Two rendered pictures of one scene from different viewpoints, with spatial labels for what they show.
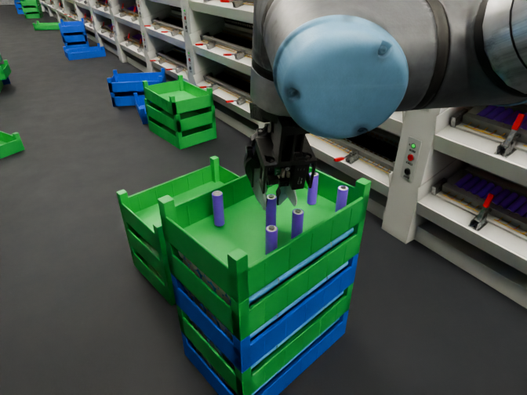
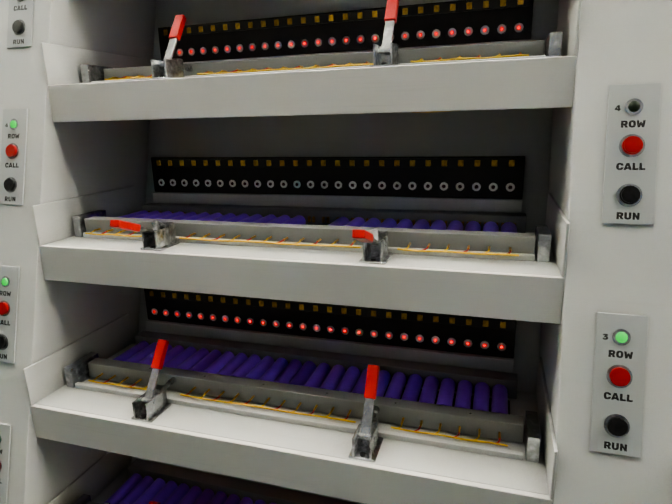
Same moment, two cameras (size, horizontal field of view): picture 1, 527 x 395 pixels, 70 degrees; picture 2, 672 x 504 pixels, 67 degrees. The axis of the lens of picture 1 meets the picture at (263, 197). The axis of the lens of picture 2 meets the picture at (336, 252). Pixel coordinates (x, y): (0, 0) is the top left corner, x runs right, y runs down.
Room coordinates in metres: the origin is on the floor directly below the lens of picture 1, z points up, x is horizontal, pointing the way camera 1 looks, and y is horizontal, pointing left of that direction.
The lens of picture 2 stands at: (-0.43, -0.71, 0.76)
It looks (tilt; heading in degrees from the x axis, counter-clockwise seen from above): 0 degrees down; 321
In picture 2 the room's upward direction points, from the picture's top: 3 degrees clockwise
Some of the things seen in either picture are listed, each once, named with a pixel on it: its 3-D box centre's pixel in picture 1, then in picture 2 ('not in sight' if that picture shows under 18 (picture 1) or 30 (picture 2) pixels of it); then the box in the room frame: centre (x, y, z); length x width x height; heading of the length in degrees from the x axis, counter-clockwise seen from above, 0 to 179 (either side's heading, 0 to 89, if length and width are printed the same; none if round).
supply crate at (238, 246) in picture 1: (268, 209); not in sight; (0.54, -0.01, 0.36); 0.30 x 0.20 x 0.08; 133
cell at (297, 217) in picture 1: (296, 226); not in sight; (0.49, -0.05, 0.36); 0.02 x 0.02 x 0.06
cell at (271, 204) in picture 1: (270, 211); not in sight; (0.53, -0.01, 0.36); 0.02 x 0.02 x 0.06
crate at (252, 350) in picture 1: (267, 277); not in sight; (0.54, -0.01, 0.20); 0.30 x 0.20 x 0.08; 133
